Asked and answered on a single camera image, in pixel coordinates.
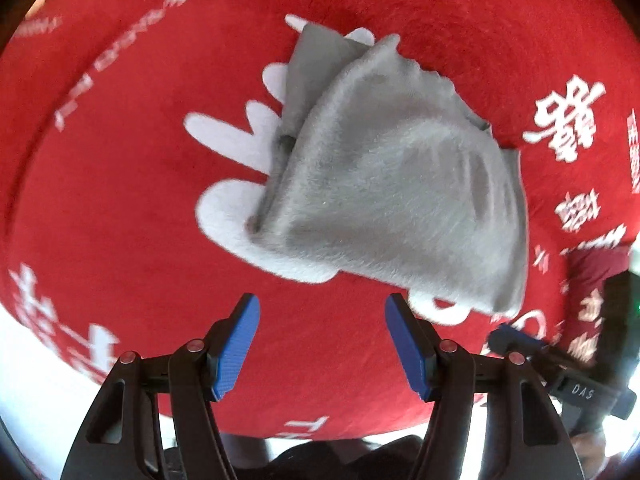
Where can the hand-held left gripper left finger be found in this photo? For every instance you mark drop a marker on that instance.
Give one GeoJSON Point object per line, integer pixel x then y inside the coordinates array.
{"type": "Point", "coordinates": [237, 350]}

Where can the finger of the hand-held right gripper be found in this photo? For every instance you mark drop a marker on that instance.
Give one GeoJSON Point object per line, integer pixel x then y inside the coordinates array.
{"type": "Point", "coordinates": [520, 340]}

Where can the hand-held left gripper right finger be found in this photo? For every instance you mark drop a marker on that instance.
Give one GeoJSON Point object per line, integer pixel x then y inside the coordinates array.
{"type": "Point", "coordinates": [407, 350]}

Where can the grey knit sweater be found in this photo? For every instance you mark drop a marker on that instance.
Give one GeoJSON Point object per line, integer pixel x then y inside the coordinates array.
{"type": "Point", "coordinates": [390, 185]}

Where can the person's right hand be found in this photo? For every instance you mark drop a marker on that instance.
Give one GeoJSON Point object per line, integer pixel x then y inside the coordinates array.
{"type": "Point", "coordinates": [592, 447]}

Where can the person's dark clothing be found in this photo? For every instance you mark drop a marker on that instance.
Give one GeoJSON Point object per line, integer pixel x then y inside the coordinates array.
{"type": "Point", "coordinates": [320, 460]}

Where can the red printed blanket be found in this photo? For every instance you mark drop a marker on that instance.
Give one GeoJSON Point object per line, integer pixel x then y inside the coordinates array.
{"type": "Point", "coordinates": [125, 185]}

